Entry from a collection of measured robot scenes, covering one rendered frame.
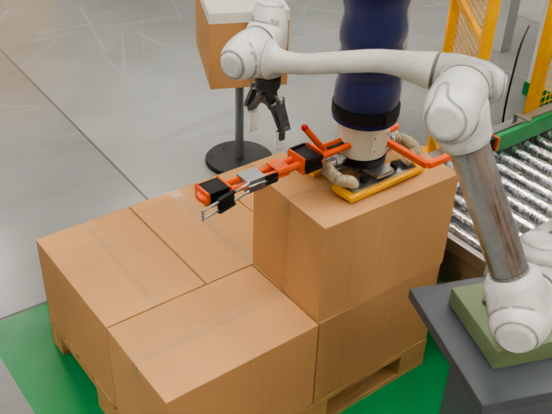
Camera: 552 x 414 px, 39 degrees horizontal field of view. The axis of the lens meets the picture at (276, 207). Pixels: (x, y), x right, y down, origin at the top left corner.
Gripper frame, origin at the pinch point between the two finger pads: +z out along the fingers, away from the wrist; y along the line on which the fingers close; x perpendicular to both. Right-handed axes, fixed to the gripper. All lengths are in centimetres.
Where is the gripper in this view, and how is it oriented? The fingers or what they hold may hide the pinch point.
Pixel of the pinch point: (265, 136)
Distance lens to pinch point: 232.2
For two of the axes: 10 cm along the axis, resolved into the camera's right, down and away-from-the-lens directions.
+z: -0.3, 8.2, 5.6
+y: -5.9, -4.7, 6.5
